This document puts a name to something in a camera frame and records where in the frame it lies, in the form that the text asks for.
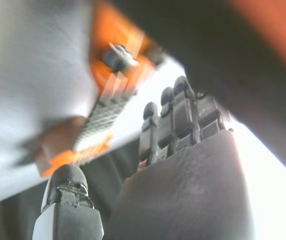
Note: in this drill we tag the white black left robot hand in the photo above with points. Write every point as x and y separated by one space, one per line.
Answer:
183 195

